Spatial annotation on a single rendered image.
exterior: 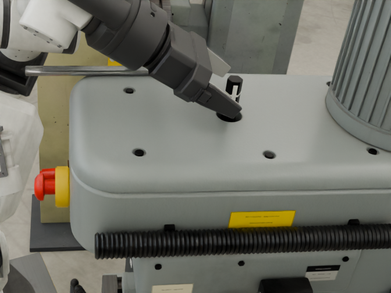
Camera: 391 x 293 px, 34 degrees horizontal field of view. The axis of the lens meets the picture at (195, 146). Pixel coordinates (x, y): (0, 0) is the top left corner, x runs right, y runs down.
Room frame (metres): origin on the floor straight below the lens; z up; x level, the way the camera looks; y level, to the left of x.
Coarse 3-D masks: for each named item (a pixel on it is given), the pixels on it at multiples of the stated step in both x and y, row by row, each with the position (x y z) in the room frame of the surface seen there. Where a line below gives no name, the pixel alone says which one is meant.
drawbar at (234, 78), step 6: (228, 78) 0.76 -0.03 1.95; (234, 78) 0.76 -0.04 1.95; (240, 78) 0.77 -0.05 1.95; (228, 84) 0.76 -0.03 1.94; (234, 84) 0.75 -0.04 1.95; (240, 84) 0.76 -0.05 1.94; (228, 90) 0.76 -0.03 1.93; (240, 90) 0.76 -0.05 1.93; (228, 120) 0.75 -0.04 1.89; (234, 120) 0.76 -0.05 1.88
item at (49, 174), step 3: (54, 168) 0.80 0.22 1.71; (42, 171) 0.79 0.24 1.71; (45, 171) 0.79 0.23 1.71; (48, 171) 0.79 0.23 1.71; (51, 171) 0.79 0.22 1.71; (54, 171) 0.79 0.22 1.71; (45, 174) 0.79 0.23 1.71; (48, 174) 0.79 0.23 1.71; (51, 174) 0.79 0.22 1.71; (54, 174) 0.79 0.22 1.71; (45, 177) 0.79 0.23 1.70; (48, 177) 0.79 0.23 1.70; (51, 177) 0.79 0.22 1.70; (54, 177) 0.79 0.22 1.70
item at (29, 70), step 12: (36, 72) 0.79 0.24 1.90; (48, 72) 0.79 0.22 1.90; (60, 72) 0.80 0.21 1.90; (72, 72) 0.80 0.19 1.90; (84, 72) 0.81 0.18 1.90; (96, 72) 0.81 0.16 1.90; (108, 72) 0.82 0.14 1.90; (120, 72) 0.82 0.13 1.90; (132, 72) 0.83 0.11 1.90; (144, 72) 0.83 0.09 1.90
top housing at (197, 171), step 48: (96, 96) 0.76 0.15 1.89; (144, 96) 0.78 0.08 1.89; (240, 96) 0.82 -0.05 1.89; (288, 96) 0.84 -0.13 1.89; (96, 144) 0.65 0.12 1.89; (144, 144) 0.66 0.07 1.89; (192, 144) 0.68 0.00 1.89; (240, 144) 0.70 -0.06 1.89; (288, 144) 0.71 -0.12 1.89; (336, 144) 0.73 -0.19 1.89; (96, 192) 0.60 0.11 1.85; (144, 192) 0.61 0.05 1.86; (192, 192) 0.62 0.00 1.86; (240, 192) 0.64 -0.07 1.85; (288, 192) 0.66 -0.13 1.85; (336, 192) 0.67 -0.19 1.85; (384, 192) 0.69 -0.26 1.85
